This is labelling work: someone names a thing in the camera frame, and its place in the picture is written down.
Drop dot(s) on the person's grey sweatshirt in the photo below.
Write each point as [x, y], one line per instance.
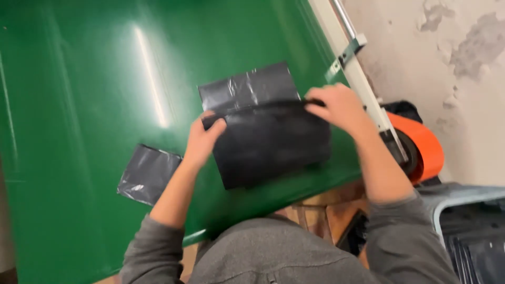
[300, 248]

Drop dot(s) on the stack of black bags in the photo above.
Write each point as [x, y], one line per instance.
[479, 244]

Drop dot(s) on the person's right fingers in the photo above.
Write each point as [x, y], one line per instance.
[318, 101]

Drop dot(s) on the person's right hand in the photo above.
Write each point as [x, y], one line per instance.
[342, 106]

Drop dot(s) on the metal bracket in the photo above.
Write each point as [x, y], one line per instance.
[347, 55]

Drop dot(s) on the large black plastic bag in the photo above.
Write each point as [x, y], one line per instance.
[264, 134]

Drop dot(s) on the orange roller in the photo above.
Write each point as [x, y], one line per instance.
[419, 146]

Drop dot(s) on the green conveyor belt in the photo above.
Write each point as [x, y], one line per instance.
[98, 118]

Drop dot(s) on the person's left hand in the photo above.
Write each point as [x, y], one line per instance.
[200, 142]

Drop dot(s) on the white conveyor side frame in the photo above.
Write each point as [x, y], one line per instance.
[355, 71]

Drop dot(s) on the small folded black plastic bag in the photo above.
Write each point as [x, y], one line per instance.
[148, 174]

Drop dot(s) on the grey plastic crate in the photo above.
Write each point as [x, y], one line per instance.
[465, 213]

